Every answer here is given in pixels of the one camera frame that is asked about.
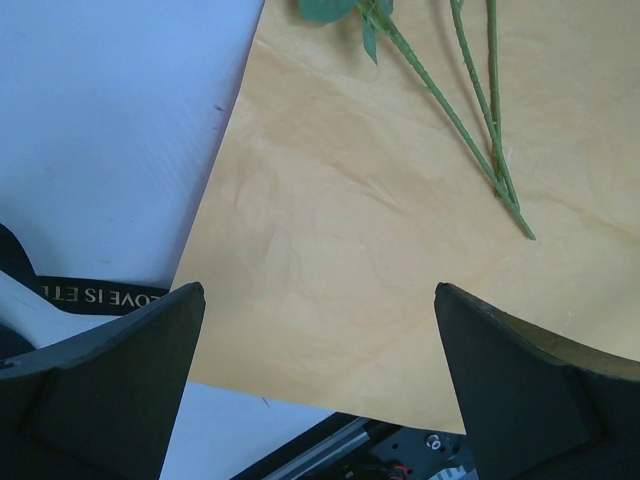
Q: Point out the peach flower stem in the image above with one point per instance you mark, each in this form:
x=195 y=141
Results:
x=492 y=31
x=501 y=169

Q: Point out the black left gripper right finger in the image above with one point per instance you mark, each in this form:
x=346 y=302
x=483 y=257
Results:
x=535 y=404

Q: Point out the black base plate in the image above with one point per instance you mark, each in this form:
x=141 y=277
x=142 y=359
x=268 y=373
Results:
x=348 y=447

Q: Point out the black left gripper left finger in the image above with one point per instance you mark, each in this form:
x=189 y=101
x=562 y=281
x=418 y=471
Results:
x=101 y=404

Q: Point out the pink flower stem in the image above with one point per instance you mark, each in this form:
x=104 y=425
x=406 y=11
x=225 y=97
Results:
x=376 y=20

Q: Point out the black ribbon gold lettering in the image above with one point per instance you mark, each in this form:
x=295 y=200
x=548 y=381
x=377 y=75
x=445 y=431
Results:
x=74 y=295

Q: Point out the orange wrapping paper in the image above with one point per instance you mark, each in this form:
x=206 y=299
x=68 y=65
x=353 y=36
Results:
x=342 y=196

